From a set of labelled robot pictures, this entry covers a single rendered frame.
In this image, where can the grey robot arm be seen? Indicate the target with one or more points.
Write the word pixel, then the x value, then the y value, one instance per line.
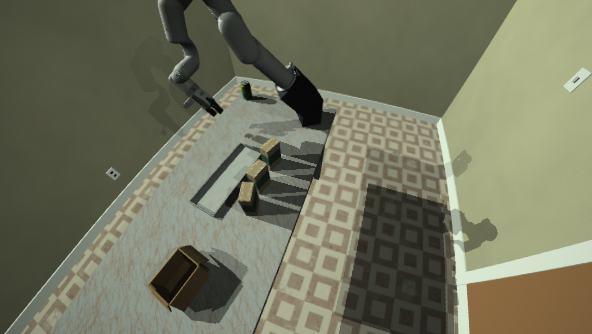
pixel 235 33

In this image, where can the green drink can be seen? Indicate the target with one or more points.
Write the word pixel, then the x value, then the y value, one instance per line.
pixel 246 90

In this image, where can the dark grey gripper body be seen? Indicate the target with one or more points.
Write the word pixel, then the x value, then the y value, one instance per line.
pixel 200 98

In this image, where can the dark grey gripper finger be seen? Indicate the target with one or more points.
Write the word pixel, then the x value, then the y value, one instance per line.
pixel 215 105
pixel 211 111

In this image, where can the open brown cardboard box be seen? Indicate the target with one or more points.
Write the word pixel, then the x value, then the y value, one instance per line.
pixel 173 275

